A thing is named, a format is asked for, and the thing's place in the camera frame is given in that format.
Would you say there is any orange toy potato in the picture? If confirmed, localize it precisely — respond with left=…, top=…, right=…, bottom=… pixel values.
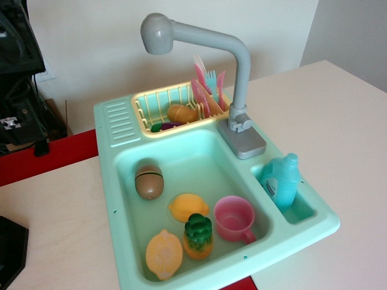
left=167, top=104, right=198, bottom=124

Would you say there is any yellow dish rack basket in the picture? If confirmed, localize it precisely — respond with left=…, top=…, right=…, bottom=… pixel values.
left=131, top=82, right=229, bottom=138

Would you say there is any white wall outlet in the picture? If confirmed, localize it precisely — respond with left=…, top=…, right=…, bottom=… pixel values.
left=34, top=69, right=57, bottom=83

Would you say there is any pink toy knife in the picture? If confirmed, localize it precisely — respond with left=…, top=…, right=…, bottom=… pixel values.
left=216, top=71, right=226, bottom=111

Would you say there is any blue toy fork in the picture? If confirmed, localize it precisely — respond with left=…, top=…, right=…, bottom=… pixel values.
left=205, top=70, right=219, bottom=103

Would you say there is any pink and white toy spoon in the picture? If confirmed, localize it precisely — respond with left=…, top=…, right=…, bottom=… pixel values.
left=193, top=54, right=207, bottom=89

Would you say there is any grey toy faucet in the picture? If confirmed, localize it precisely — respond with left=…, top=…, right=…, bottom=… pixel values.
left=140, top=13, right=267, bottom=160

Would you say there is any purple toy eggplant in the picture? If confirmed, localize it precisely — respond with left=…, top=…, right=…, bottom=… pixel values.
left=151, top=122, right=182, bottom=133

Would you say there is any toy pineapple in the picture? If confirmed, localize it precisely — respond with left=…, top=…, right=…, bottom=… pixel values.
left=183, top=213, right=213, bottom=260

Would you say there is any black equipment on left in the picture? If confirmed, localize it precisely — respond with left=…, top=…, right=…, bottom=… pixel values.
left=1, top=1, right=60, bottom=146

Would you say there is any blue toy detergent bottle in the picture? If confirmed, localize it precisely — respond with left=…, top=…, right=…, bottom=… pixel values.
left=259, top=153, right=301, bottom=213

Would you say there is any mint green toy sink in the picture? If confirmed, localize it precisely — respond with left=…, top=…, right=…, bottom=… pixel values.
left=94, top=95, right=340, bottom=289

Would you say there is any yellow toy lemon half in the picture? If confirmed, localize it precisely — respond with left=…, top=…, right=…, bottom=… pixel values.
left=168, top=193, right=210, bottom=222

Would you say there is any cut lemon half face up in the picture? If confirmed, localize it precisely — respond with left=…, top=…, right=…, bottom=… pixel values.
left=145, top=230, right=183, bottom=280

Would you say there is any pink toy plate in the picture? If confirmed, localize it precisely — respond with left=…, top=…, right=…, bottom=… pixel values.
left=190, top=79, right=210, bottom=118

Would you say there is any pink toy cup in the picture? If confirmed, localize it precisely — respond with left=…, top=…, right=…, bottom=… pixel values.
left=213, top=196, right=256, bottom=244

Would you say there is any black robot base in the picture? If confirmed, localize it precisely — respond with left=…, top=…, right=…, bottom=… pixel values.
left=1, top=216, right=29, bottom=289

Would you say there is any small black device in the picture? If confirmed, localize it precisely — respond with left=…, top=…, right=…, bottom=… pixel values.
left=34, top=140, right=50, bottom=157

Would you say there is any brown toy kiwi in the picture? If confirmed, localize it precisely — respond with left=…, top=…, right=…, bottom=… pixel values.
left=135, top=163, right=164, bottom=200

